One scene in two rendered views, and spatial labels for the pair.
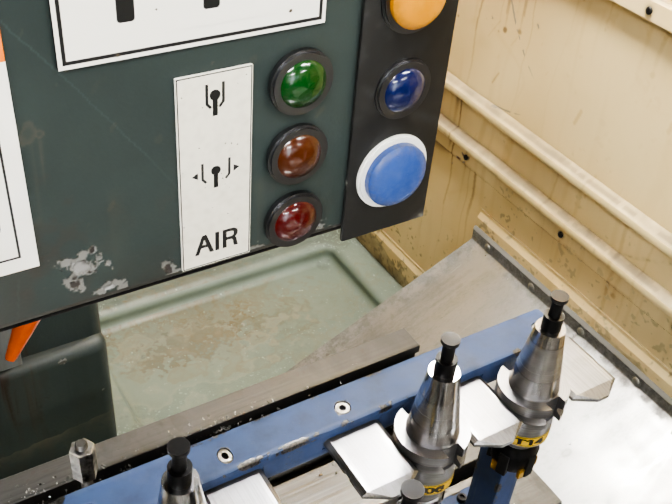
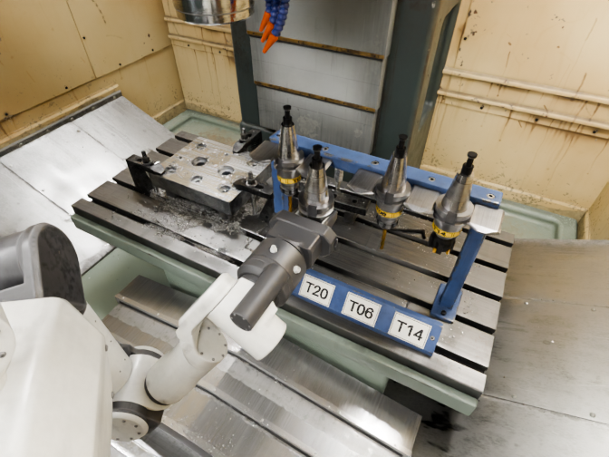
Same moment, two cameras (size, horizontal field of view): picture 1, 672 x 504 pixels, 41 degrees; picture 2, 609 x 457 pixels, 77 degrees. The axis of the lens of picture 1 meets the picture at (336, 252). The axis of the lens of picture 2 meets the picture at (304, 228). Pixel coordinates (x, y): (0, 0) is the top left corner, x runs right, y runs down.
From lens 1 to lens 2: 0.54 m
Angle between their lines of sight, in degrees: 46
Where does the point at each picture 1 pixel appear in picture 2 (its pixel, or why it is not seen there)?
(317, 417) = (363, 159)
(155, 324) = not seen: hidden behind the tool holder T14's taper
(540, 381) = (449, 197)
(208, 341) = not seen: hidden behind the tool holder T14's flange
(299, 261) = (536, 218)
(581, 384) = (478, 222)
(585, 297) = not seen: outside the picture
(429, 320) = (549, 257)
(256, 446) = (336, 152)
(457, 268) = (590, 247)
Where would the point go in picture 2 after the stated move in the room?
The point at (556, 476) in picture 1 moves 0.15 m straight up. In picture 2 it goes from (529, 345) to (557, 311)
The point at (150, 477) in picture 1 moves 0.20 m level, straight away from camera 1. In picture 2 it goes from (302, 140) to (362, 109)
